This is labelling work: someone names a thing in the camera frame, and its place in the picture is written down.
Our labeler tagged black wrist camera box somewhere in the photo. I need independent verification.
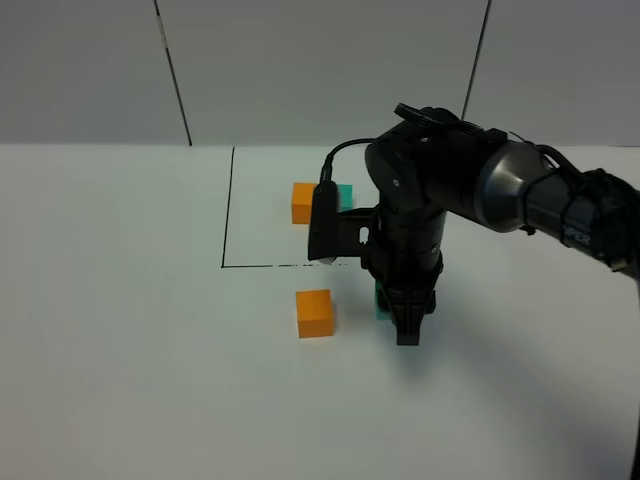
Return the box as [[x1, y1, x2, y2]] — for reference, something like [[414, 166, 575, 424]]
[[307, 180, 338, 264]]

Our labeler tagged black camera cable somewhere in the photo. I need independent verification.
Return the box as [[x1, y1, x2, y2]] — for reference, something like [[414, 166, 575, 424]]
[[319, 138, 379, 184]]

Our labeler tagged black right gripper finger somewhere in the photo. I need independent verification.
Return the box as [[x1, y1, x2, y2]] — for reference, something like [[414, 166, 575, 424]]
[[382, 287, 436, 346]]

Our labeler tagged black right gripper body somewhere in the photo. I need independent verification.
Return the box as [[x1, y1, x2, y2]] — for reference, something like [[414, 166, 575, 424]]
[[337, 203, 445, 300]]

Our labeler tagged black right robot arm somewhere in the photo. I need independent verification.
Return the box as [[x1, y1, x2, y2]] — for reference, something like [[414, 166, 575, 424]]
[[333, 104, 639, 346]]

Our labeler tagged template teal cube block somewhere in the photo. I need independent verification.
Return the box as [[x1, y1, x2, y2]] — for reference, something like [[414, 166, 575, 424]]
[[337, 184, 353, 212]]

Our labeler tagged template orange cube block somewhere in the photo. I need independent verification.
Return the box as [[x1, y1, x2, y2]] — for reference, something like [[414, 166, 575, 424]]
[[291, 182, 316, 225]]

